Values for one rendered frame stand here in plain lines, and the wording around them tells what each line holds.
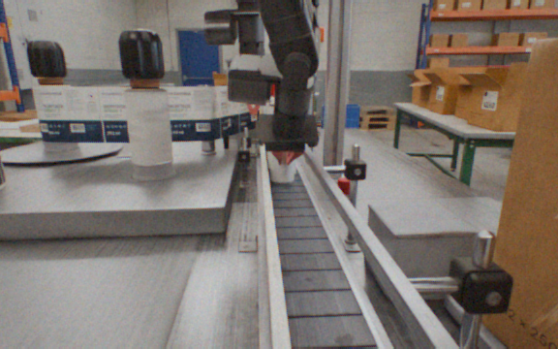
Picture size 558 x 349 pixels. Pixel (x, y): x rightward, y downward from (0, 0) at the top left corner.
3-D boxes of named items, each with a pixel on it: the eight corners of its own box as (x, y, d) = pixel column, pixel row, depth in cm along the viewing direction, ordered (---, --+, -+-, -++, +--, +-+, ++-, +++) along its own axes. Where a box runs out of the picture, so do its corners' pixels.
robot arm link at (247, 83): (312, 60, 43) (315, 22, 48) (220, 48, 43) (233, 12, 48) (299, 127, 53) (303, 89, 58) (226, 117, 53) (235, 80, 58)
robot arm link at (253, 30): (261, 11, 71) (265, 15, 76) (229, 12, 72) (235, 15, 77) (262, 47, 73) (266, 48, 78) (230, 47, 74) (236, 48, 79)
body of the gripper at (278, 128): (258, 121, 63) (259, 89, 57) (313, 121, 64) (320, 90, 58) (259, 148, 59) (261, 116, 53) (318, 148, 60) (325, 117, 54)
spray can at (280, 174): (268, 177, 74) (267, 79, 68) (292, 177, 75) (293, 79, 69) (270, 185, 69) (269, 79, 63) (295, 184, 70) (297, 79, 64)
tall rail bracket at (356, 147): (313, 239, 57) (316, 142, 53) (356, 238, 57) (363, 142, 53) (317, 249, 54) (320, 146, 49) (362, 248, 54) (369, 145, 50)
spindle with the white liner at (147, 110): (139, 170, 80) (124, 32, 72) (179, 170, 81) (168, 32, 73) (126, 181, 72) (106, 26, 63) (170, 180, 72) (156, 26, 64)
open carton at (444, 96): (416, 111, 316) (420, 67, 306) (468, 111, 312) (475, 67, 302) (430, 114, 279) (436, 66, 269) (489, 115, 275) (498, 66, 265)
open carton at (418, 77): (401, 103, 400) (404, 69, 389) (441, 103, 395) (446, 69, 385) (410, 106, 362) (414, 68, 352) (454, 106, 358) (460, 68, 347)
